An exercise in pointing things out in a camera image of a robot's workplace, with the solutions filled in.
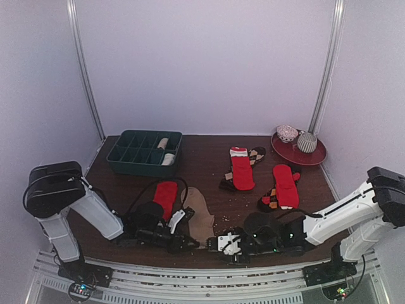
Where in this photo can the beige sock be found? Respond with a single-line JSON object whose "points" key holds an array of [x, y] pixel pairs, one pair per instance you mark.
{"points": [[202, 222], [163, 143]]}

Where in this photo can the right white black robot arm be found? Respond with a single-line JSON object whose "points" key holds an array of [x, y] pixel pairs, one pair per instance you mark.
{"points": [[375, 207]]}

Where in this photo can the red sock with white cuff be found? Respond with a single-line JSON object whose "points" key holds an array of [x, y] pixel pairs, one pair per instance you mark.
{"points": [[241, 169]]}

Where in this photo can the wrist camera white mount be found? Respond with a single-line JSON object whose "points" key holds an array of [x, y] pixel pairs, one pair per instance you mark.
{"points": [[181, 216], [229, 244]]}

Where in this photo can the red sock on right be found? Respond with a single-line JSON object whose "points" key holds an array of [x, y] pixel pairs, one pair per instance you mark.
{"points": [[286, 186]]}

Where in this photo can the green divided organizer tray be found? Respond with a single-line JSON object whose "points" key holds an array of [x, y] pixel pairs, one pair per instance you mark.
{"points": [[135, 153]]}

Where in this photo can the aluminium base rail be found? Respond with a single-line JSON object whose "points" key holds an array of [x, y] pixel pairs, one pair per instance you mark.
{"points": [[143, 284]]}

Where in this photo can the right aluminium frame post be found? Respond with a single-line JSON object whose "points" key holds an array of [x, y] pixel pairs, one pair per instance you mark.
{"points": [[330, 61]]}

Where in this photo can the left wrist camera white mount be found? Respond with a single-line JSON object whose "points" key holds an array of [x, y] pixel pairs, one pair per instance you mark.
{"points": [[181, 216]]}

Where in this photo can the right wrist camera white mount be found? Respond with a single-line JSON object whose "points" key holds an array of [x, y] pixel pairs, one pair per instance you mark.
{"points": [[229, 244]]}

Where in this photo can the white dotted bowl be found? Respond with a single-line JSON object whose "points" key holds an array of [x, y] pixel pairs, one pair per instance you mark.
{"points": [[286, 133]]}

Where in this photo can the aluminium frame post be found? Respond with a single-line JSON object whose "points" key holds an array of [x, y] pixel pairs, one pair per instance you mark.
{"points": [[84, 75], [330, 61]]}

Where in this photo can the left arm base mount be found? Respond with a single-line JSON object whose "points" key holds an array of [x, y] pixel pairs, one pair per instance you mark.
{"points": [[86, 279]]}

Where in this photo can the left aluminium frame post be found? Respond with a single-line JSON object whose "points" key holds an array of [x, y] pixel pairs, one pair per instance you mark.
{"points": [[84, 75]]}

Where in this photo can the argyle sock at back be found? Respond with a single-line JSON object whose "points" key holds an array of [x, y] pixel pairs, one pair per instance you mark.
{"points": [[256, 155]]}

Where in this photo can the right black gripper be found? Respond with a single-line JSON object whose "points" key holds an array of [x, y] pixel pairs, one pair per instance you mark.
{"points": [[252, 240]]}

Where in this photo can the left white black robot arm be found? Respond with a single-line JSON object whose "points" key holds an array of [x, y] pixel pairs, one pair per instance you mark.
{"points": [[53, 190]]}

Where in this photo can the red sock near left arm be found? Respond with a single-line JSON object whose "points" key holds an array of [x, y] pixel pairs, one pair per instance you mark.
{"points": [[165, 196]]}

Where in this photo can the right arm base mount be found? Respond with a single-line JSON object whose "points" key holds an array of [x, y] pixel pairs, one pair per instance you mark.
{"points": [[333, 277]]}

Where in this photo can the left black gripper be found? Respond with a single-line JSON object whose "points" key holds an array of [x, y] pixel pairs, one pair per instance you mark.
{"points": [[176, 246]]}

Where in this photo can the red plate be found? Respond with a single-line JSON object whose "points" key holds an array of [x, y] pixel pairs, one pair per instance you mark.
{"points": [[290, 152]]}

